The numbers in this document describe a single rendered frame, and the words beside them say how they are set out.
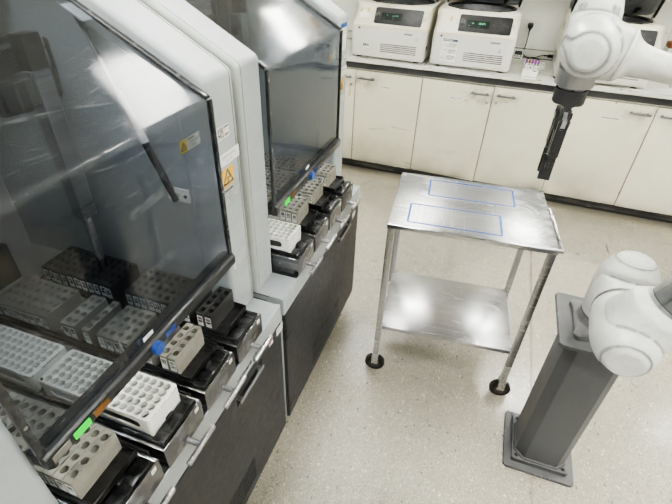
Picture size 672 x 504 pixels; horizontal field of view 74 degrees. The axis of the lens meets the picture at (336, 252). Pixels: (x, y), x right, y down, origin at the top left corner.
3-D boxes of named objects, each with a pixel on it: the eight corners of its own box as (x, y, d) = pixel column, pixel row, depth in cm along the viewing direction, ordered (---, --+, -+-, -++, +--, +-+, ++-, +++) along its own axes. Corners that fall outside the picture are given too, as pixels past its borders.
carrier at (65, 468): (106, 440, 94) (98, 423, 90) (114, 443, 93) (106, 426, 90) (61, 493, 85) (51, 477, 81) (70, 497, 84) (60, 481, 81)
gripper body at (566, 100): (590, 93, 105) (576, 132, 110) (587, 84, 111) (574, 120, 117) (556, 89, 107) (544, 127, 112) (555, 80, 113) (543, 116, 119)
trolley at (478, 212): (363, 368, 214) (379, 222, 166) (379, 304, 250) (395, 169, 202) (509, 399, 202) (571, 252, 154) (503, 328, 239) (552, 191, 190)
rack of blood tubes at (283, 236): (212, 237, 158) (210, 222, 154) (227, 222, 165) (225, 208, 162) (290, 256, 150) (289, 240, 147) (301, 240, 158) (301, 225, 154)
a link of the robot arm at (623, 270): (636, 305, 143) (668, 249, 130) (639, 344, 129) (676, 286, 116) (580, 290, 148) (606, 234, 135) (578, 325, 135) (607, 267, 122)
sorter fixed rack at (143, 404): (46, 397, 103) (36, 380, 100) (79, 365, 111) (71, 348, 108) (154, 439, 96) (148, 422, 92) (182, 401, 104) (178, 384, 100)
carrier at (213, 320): (228, 303, 128) (226, 287, 125) (235, 305, 128) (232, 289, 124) (206, 331, 119) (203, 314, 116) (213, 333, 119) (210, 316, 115)
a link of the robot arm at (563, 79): (599, 60, 108) (590, 85, 112) (559, 55, 110) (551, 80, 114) (604, 69, 101) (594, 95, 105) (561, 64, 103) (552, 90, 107)
